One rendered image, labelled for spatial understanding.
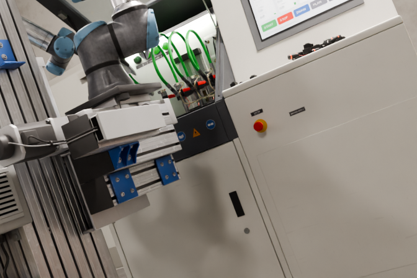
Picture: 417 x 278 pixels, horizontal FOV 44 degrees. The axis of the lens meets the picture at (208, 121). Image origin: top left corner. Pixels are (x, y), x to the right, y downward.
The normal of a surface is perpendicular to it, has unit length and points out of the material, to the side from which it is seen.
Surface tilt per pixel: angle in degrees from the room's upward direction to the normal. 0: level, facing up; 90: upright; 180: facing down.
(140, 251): 90
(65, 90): 90
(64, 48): 90
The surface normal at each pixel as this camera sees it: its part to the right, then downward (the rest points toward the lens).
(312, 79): -0.36, 0.07
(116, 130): 0.81, -0.34
